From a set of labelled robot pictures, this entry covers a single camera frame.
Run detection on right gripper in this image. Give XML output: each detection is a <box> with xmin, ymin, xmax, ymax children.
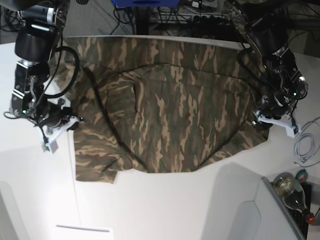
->
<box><xmin>32</xmin><ymin>98</ymin><xmax>78</xmax><ymax>129</ymax></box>

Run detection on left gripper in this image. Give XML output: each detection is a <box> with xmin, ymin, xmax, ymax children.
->
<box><xmin>256</xmin><ymin>92</ymin><xmax>297</xmax><ymax>120</ymax></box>

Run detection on camouflage t-shirt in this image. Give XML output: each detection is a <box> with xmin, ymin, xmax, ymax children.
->
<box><xmin>62</xmin><ymin>36</ymin><xmax>269</xmax><ymax>183</ymax></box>

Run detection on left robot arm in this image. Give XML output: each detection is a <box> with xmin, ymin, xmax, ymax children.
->
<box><xmin>227</xmin><ymin>0</ymin><xmax>308</xmax><ymax>120</ymax></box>

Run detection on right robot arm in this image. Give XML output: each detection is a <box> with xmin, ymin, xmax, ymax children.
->
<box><xmin>0</xmin><ymin>0</ymin><xmax>81</xmax><ymax>133</ymax></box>

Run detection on green tape roll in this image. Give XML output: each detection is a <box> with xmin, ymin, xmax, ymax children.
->
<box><xmin>295</xmin><ymin>169</ymin><xmax>309</xmax><ymax>183</ymax></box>

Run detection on clear plastic bottle red cap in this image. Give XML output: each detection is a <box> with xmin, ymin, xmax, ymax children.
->
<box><xmin>272</xmin><ymin>172</ymin><xmax>316</xmax><ymax>225</ymax></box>

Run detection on black mesh tray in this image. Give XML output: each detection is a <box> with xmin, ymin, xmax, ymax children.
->
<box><xmin>287</xmin><ymin>182</ymin><xmax>313</xmax><ymax>238</ymax></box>

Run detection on blue bin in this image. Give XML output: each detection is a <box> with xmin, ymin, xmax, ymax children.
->
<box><xmin>111</xmin><ymin>0</ymin><xmax>181</xmax><ymax>8</ymax></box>

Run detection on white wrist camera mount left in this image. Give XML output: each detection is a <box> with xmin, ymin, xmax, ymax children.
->
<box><xmin>252</xmin><ymin>110</ymin><xmax>301</xmax><ymax>138</ymax></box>

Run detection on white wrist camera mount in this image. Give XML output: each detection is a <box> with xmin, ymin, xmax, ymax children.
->
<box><xmin>39</xmin><ymin>98</ymin><xmax>86</xmax><ymax>154</ymax></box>
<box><xmin>252</xmin><ymin>110</ymin><xmax>301</xmax><ymax>138</ymax></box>

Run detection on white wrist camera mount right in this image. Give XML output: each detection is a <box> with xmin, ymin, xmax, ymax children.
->
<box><xmin>39</xmin><ymin>98</ymin><xmax>86</xmax><ymax>154</ymax></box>

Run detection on coiled white cable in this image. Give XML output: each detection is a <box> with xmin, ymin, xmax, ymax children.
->
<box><xmin>292</xmin><ymin>118</ymin><xmax>320</xmax><ymax>167</ymax></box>

